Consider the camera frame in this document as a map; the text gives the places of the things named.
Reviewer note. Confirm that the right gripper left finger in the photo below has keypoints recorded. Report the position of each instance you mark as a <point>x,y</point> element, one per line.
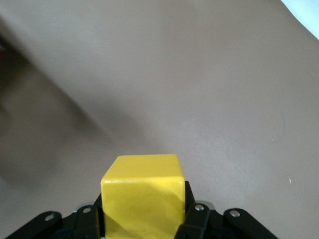
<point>82,224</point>

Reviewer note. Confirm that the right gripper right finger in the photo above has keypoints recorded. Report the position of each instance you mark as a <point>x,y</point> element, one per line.
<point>211,224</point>

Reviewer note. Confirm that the yellow block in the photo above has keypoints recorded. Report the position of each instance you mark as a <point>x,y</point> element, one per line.
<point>142,194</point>

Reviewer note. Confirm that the brown table cloth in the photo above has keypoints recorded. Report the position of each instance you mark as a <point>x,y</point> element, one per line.
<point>174,87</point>

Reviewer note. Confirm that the white flat panel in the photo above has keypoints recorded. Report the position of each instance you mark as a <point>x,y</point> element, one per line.
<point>309,12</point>

